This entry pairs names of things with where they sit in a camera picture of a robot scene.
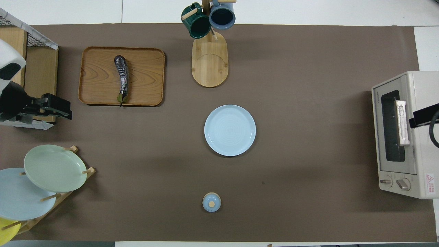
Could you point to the silver oven knob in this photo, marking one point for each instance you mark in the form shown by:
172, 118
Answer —
403, 184
386, 181

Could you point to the beige toaster oven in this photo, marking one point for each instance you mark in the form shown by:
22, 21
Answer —
425, 154

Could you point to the rectangular wooden tray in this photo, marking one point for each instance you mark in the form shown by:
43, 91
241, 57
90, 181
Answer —
99, 79

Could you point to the dark purple eggplant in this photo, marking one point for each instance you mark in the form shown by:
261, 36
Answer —
122, 77

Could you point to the pale green plate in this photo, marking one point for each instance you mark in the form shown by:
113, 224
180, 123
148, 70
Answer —
55, 168

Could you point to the red warning sticker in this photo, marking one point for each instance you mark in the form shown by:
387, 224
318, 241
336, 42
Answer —
430, 184

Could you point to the brown table mat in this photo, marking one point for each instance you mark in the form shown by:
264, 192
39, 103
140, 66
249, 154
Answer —
274, 85

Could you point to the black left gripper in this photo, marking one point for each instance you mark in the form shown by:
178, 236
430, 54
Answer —
13, 101

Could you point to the grey blue mug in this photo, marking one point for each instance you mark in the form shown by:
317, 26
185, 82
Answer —
222, 16

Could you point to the small blue lidded jar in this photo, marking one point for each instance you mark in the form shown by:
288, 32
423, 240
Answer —
211, 202

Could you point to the light blue smooth plate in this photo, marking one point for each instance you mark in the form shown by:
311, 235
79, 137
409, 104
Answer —
20, 199

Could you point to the wooden plate rack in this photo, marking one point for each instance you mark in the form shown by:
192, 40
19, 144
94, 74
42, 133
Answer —
65, 195

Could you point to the yellow plate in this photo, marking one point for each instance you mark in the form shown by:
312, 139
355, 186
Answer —
6, 233

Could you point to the dark green mug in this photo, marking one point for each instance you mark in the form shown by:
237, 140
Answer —
197, 25

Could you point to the light blue ribbed plate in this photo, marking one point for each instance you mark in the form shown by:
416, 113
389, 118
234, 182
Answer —
229, 130

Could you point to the wooden mug tree stand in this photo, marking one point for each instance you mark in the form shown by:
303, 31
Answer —
210, 65

